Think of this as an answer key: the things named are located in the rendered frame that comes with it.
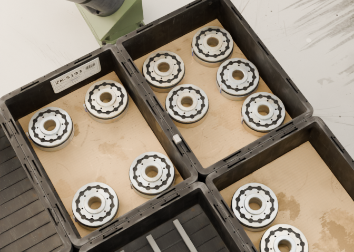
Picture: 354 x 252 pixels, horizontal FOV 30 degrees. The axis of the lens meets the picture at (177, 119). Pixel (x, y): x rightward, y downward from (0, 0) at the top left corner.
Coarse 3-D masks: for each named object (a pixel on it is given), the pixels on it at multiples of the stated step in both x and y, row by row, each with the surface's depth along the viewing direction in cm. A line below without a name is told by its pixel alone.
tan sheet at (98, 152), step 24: (72, 96) 160; (24, 120) 157; (72, 120) 157; (120, 120) 157; (144, 120) 157; (72, 144) 154; (96, 144) 154; (120, 144) 154; (144, 144) 154; (48, 168) 152; (72, 168) 152; (96, 168) 152; (120, 168) 152; (72, 192) 149; (120, 192) 149; (72, 216) 147
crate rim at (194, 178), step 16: (112, 48) 154; (80, 64) 153; (48, 80) 151; (144, 96) 148; (16, 128) 145; (176, 144) 143; (32, 160) 142; (192, 176) 140; (48, 192) 139; (144, 208) 137; (64, 224) 136; (80, 240) 134
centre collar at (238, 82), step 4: (232, 68) 159; (236, 68) 159; (240, 68) 159; (228, 72) 159; (232, 72) 158; (244, 72) 158; (228, 76) 158; (244, 76) 158; (232, 80) 157; (236, 80) 157; (240, 80) 157; (244, 80) 157
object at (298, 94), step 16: (208, 0) 160; (224, 0) 160; (240, 16) 158; (144, 32) 157; (128, 64) 152; (272, 64) 152; (144, 80) 150; (288, 80) 150; (304, 96) 148; (160, 112) 147; (304, 112) 146; (176, 128) 145; (288, 128) 144; (256, 144) 143; (192, 160) 141
